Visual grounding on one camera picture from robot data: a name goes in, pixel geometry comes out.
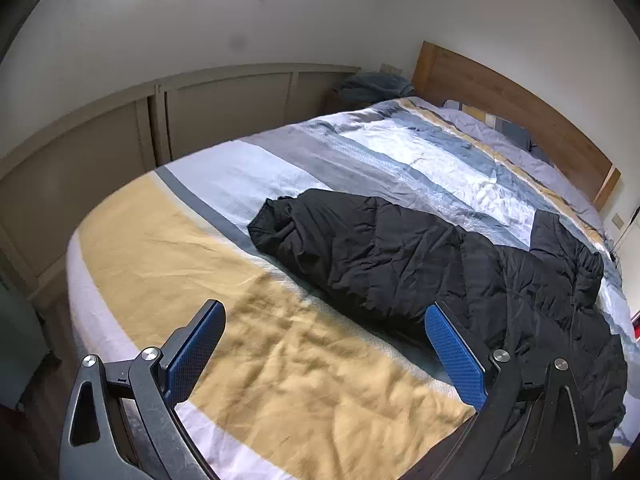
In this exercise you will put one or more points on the wall outlet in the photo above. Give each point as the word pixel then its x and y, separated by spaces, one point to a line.
pixel 391 68

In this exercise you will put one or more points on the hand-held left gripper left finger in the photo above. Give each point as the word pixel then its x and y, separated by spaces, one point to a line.
pixel 192 350

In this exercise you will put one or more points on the red fire extinguisher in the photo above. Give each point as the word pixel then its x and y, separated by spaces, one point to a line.
pixel 636 327

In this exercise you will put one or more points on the wall switch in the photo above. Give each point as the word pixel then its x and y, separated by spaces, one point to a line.
pixel 618 220

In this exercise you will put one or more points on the striped duvet bed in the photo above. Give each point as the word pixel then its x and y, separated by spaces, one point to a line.
pixel 250 360

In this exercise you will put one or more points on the black puffer jacket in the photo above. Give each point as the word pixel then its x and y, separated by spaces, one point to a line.
pixel 400 260

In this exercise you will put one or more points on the wooden headboard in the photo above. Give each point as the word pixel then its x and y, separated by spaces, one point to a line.
pixel 500 95

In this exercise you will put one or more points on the blue grey cloth pile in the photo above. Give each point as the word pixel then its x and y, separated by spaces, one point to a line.
pixel 375 87

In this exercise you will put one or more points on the striped pillow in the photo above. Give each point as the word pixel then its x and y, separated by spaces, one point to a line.
pixel 495 122

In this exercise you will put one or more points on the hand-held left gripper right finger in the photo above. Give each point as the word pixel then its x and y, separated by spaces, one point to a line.
pixel 455 355

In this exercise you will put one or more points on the beige wall panel cover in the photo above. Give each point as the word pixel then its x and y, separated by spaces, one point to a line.
pixel 225 105

